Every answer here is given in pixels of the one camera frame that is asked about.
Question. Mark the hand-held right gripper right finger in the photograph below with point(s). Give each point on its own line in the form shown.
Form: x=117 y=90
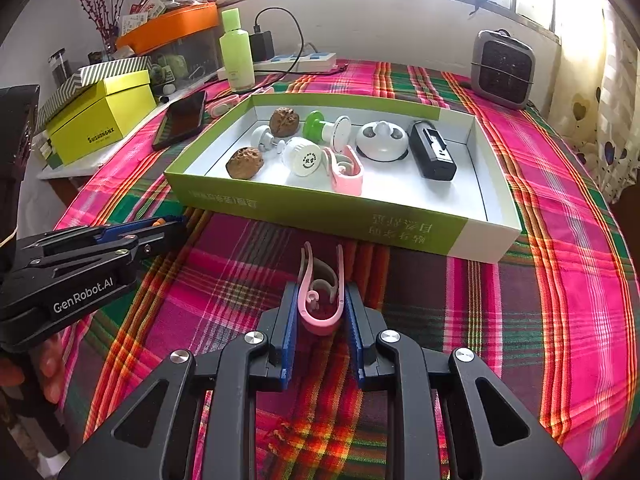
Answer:
x=356 y=340

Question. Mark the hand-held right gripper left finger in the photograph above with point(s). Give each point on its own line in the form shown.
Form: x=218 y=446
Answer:
x=287 y=340

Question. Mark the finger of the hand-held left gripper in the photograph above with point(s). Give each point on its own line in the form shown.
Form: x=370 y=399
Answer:
x=150 y=246
x=125 y=230

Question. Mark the blue orange knitted toy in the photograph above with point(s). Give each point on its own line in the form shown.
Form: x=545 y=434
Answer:
x=160 y=222

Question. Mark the pink plastic clip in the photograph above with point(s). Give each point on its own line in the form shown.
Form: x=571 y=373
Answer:
x=347 y=180
x=320 y=322

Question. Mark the brown walnut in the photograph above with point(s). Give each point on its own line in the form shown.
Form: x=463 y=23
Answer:
x=245 y=162
x=284 y=122

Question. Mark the green white cardboard box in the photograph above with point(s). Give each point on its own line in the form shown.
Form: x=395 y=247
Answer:
x=280 y=207

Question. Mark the white egg-shaped knob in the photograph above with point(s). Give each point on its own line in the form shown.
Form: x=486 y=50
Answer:
x=262 y=137

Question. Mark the white panda-shaped round gadget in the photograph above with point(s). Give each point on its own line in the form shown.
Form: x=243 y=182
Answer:
x=382 y=142

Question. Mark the black rectangular device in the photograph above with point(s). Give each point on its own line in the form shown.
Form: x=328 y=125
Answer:
x=432 y=152

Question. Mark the green white mushroom-shaped knob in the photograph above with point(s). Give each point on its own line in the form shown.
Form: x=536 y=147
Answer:
x=315 y=127

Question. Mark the person's left hand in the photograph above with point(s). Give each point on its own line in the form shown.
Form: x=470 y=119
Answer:
x=52 y=367

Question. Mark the yellow-green shoe box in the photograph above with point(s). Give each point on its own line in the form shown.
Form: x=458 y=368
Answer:
x=100 y=120

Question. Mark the black smartphone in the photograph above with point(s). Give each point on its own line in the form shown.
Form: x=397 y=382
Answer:
x=181 y=119

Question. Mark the grey white striped box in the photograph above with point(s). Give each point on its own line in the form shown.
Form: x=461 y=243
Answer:
x=110 y=70

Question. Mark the glass jar with black lid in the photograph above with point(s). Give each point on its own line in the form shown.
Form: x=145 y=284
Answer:
x=60 y=67

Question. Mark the clear plastic container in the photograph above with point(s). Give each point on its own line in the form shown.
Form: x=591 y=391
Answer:
x=192 y=57

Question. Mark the light green lotion bottle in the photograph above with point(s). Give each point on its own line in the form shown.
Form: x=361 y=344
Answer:
x=236 y=55

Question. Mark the orange tray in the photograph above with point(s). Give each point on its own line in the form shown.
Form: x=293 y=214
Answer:
x=170 y=27

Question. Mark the pink green plaid tablecloth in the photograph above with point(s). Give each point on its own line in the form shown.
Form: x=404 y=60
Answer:
x=550 y=260

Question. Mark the black charger plug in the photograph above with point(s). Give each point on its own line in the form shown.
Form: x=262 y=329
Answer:
x=261 y=45

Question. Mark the white power strip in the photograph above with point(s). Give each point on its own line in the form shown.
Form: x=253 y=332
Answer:
x=305 y=62

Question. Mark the grey small fan heater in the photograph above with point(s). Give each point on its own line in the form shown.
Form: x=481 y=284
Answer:
x=502 y=72

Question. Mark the heart-print curtain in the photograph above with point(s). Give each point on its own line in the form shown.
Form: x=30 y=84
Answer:
x=610 y=110

